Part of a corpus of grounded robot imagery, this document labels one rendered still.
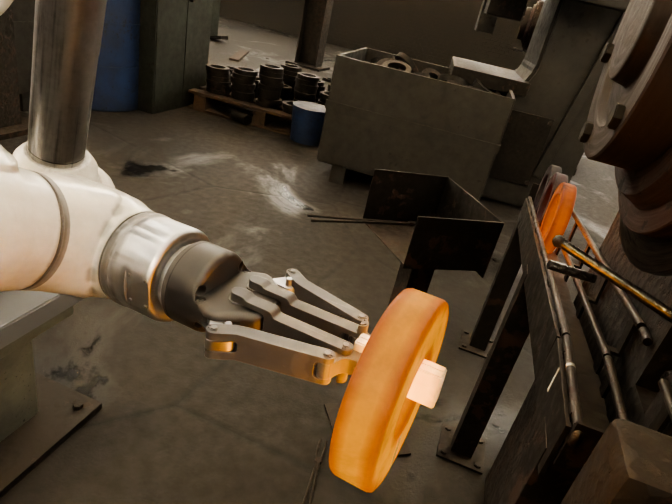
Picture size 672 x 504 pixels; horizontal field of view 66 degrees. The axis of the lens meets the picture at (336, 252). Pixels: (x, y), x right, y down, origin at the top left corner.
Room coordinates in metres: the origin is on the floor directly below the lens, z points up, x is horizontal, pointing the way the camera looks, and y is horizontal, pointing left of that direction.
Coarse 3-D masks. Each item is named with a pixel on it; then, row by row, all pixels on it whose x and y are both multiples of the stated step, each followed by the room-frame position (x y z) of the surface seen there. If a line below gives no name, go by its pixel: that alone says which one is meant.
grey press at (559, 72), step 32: (512, 0) 3.53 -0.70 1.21; (576, 0) 3.11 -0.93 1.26; (608, 0) 3.08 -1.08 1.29; (544, 32) 3.49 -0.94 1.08; (576, 32) 3.35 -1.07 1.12; (608, 32) 3.34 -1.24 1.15; (480, 64) 3.85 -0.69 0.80; (544, 64) 3.36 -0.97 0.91; (576, 64) 3.35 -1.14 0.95; (544, 96) 3.36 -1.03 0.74; (576, 96) 3.32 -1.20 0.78; (512, 128) 3.35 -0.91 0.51; (544, 128) 3.34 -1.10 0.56; (576, 128) 3.33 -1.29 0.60; (512, 160) 3.35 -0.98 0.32; (544, 160) 3.32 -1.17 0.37; (576, 160) 3.33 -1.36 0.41; (512, 192) 3.35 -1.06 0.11
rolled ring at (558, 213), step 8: (560, 184) 1.30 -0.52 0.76; (568, 184) 1.27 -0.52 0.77; (560, 192) 1.25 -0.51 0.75; (568, 192) 1.23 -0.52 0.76; (576, 192) 1.23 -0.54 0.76; (552, 200) 1.32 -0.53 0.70; (560, 200) 1.21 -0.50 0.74; (568, 200) 1.21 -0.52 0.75; (552, 208) 1.32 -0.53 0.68; (560, 208) 1.19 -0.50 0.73; (568, 208) 1.19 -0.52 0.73; (544, 216) 1.34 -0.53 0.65; (552, 216) 1.32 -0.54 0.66; (560, 216) 1.18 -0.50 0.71; (568, 216) 1.18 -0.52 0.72; (544, 224) 1.31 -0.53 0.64; (552, 224) 1.18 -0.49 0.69; (560, 224) 1.18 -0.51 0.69; (544, 232) 1.29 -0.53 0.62; (552, 232) 1.18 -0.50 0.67; (560, 232) 1.17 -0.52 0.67; (544, 240) 1.19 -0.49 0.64; (552, 248) 1.19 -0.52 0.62
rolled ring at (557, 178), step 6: (558, 174) 1.43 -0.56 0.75; (564, 174) 1.45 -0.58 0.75; (552, 180) 1.46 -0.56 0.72; (558, 180) 1.40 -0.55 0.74; (564, 180) 1.41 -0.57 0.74; (552, 186) 1.42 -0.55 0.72; (546, 192) 1.50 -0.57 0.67; (552, 192) 1.38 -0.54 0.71; (546, 198) 1.50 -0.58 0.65; (540, 204) 1.50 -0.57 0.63; (546, 204) 1.50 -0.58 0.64; (540, 210) 1.49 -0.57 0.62; (540, 216) 1.47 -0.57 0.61; (540, 222) 1.37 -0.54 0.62
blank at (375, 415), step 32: (384, 320) 0.29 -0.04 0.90; (416, 320) 0.29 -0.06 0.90; (384, 352) 0.27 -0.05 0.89; (416, 352) 0.27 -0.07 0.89; (352, 384) 0.26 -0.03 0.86; (384, 384) 0.26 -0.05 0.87; (352, 416) 0.25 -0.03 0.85; (384, 416) 0.24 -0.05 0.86; (352, 448) 0.24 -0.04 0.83; (384, 448) 0.25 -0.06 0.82; (352, 480) 0.25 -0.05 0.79
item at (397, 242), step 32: (384, 192) 1.20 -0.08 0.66; (416, 192) 1.24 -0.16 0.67; (448, 192) 1.24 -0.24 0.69; (384, 224) 1.18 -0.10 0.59; (416, 224) 0.95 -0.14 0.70; (448, 224) 0.98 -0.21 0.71; (480, 224) 1.00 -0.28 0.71; (416, 256) 0.96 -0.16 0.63; (448, 256) 0.99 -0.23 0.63; (480, 256) 1.01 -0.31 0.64; (416, 288) 1.06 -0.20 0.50
